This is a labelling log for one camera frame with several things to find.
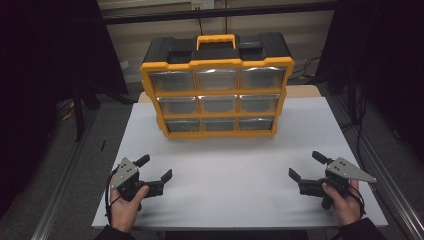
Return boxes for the yellow black drawer organizer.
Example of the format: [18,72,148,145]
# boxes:
[139,32,296,140]

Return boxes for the dark curtain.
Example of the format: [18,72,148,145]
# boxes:
[314,0,424,164]
[0,0,130,218]

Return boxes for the white wall socket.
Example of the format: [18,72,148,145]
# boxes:
[190,0,215,10]

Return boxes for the aluminium frame rail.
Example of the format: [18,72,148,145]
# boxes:
[333,96,424,240]
[31,109,98,240]

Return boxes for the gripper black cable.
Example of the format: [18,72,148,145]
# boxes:
[105,166,123,223]
[348,184,367,217]

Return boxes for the clear plastic drawer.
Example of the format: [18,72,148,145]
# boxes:
[165,118,202,133]

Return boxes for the person's left hand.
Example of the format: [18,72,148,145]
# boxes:
[109,184,150,234]

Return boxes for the black metal stand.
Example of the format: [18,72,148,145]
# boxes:
[70,83,134,143]

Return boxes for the yellow floor cable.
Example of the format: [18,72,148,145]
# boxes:
[56,99,76,122]

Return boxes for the white table sheet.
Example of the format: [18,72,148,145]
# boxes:
[91,96,389,231]

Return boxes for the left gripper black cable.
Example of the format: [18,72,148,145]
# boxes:
[105,166,123,223]

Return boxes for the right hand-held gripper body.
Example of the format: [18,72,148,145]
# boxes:
[298,156,378,211]

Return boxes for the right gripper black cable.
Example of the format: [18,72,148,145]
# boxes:
[348,184,367,217]

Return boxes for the black floor cables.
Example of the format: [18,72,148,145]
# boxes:
[288,56,322,82]

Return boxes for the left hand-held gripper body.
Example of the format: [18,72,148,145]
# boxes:
[110,157,165,202]

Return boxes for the black horizontal bar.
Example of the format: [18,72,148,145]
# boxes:
[101,1,338,26]

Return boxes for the person's right hand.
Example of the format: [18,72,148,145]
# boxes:
[321,179,363,228]

